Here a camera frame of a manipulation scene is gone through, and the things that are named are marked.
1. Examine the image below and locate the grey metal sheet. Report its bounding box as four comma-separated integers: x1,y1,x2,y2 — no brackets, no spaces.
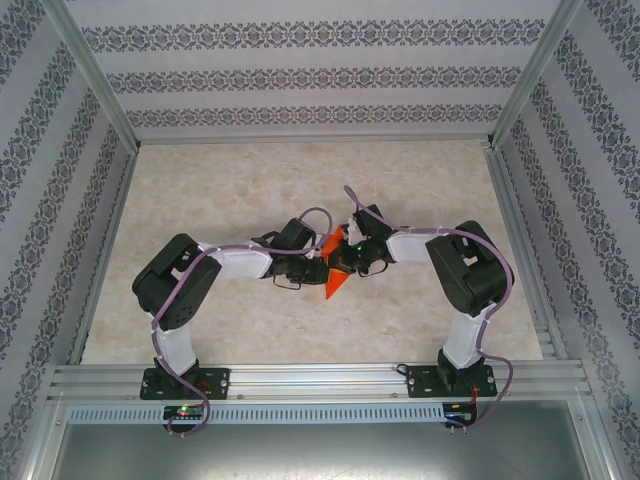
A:
49,422,609,480

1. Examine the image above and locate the circuit board with green light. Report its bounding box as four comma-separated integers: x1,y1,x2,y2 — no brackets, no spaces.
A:
163,405,207,421

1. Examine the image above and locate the small circuit board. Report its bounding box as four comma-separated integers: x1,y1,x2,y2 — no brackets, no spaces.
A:
445,401,479,426

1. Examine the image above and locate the thin black right gripper cable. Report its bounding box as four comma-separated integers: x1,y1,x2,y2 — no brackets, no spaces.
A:
357,257,389,278

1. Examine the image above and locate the aluminium frame crossbar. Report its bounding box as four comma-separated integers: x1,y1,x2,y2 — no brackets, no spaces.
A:
134,132,494,147

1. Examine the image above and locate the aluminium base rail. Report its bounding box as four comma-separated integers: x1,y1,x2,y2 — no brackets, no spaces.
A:
47,360,589,401

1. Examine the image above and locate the aluminium side rail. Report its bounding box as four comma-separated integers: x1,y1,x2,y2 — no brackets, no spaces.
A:
67,147,144,366
482,144,570,361

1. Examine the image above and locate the slotted grey cable duct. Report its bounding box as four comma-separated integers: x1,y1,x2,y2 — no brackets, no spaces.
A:
67,402,446,426

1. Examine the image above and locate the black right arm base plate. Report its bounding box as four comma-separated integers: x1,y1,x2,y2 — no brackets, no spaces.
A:
405,363,497,400

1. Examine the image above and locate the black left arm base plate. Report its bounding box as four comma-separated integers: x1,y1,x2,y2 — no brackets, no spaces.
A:
139,367,231,402

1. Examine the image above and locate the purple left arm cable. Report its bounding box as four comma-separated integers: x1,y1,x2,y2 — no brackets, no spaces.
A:
149,207,335,440

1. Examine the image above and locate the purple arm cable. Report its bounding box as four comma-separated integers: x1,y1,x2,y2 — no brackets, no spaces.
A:
342,185,517,432
149,207,335,440

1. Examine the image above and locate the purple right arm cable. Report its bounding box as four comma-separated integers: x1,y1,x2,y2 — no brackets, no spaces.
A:
342,185,517,432

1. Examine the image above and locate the aluminium frame post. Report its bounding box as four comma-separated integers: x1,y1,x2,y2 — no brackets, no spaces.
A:
487,0,586,149
39,0,141,154

